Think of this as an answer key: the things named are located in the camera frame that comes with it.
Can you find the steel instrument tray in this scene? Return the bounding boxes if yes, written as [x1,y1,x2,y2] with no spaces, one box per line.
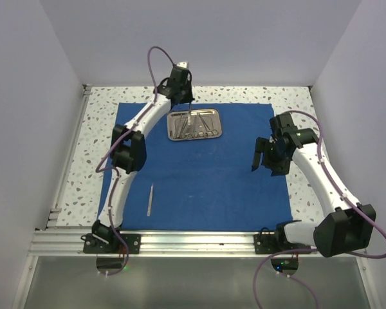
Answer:
[166,108,223,142]

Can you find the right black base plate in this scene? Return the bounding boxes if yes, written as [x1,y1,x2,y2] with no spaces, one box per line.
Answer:
[253,227,311,254]

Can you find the surgical instruments in tray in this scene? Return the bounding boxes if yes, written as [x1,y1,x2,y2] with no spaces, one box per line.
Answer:
[172,112,219,139]

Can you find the purple cable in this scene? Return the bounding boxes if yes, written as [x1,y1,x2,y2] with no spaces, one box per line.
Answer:
[252,111,386,309]
[96,46,176,276]

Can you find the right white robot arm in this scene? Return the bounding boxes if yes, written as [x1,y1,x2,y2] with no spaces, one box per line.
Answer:
[252,113,376,258]

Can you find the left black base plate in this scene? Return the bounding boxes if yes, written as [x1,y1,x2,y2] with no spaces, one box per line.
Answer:
[80,233,141,254]

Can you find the blue surgical cloth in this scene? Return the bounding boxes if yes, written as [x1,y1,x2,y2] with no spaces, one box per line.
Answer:
[121,103,292,232]

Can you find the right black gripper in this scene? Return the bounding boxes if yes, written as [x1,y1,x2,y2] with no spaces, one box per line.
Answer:
[252,136,291,176]

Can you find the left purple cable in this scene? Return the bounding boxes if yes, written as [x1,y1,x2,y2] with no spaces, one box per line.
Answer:
[96,46,176,276]

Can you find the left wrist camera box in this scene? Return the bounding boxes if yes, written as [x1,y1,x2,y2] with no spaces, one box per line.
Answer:
[176,61,189,70]

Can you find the aluminium mounting rail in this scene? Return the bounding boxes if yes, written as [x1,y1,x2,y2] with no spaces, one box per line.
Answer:
[28,225,368,258]

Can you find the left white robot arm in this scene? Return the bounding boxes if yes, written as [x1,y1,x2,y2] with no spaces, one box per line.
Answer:
[92,62,194,253]

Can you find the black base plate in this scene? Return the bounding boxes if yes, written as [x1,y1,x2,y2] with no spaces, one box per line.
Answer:
[80,233,141,254]
[253,227,311,254]

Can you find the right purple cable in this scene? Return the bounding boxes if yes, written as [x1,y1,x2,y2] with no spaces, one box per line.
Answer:
[252,111,386,309]

